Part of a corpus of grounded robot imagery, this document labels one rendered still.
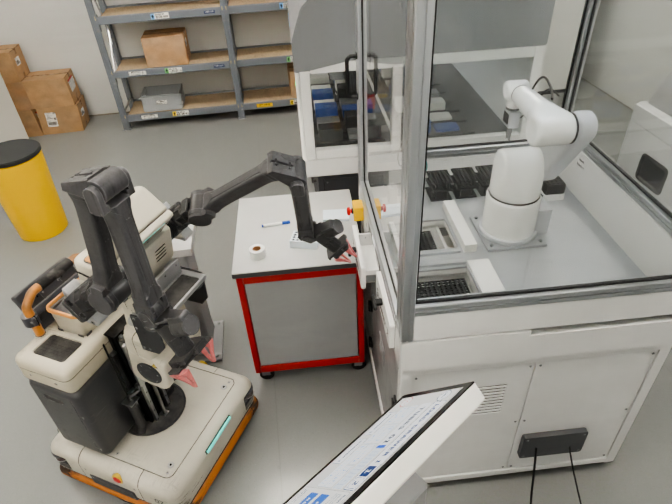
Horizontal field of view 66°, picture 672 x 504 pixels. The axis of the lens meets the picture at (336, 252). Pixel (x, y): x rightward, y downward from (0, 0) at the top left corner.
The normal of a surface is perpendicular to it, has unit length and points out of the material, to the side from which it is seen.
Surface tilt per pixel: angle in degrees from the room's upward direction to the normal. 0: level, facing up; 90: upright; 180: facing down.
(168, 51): 90
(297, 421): 0
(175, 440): 0
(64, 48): 90
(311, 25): 90
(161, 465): 0
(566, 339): 90
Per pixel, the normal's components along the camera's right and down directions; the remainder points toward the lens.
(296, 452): -0.04, -0.79
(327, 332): 0.10, 0.60
